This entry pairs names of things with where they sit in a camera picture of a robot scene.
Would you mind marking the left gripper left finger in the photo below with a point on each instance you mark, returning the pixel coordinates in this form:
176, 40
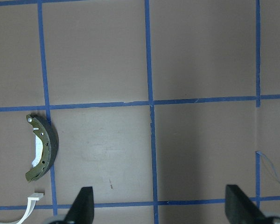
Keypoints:
82, 210

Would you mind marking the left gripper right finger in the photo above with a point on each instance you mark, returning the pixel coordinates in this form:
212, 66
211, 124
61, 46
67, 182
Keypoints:
239, 209

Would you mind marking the green brake shoe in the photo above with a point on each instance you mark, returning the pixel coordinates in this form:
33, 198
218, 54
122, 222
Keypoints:
46, 147

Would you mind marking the white curved plastic bracket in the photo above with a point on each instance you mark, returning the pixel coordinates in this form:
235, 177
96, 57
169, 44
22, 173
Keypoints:
31, 202

